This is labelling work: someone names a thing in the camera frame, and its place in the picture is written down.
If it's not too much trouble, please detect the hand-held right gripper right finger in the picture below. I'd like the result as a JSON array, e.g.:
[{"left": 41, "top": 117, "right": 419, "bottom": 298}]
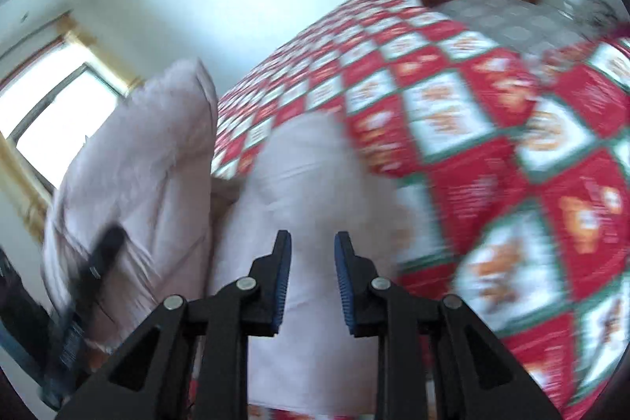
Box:
[{"left": 334, "top": 230, "right": 564, "bottom": 420}]

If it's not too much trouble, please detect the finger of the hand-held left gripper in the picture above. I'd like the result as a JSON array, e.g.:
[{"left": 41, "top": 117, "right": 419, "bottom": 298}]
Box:
[{"left": 74, "top": 226, "right": 126, "bottom": 303}]

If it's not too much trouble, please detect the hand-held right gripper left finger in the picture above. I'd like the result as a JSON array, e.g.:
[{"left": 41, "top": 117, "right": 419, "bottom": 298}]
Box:
[{"left": 56, "top": 229, "right": 293, "bottom": 420}]

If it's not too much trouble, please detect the light grey quilted jacket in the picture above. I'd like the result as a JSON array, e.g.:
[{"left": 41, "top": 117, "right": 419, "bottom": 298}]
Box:
[{"left": 42, "top": 58, "right": 419, "bottom": 418}]

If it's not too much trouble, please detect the yellow curtain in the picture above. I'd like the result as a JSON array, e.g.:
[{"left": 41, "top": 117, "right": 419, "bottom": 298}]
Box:
[
  {"left": 59, "top": 17, "right": 143, "bottom": 91},
  {"left": 0, "top": 135, "right": 55, "bottom": 244}
]

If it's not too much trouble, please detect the window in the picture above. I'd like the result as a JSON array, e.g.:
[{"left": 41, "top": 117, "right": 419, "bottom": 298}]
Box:
[{"left": 0, "top": 41, "right": 129, "bottom": 165}]

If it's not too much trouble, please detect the red checkered printed bedspread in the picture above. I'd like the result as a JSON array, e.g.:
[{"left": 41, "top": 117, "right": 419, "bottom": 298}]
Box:
[{"left": 197, "top": 0, "right": 630, "bottom": 420}]

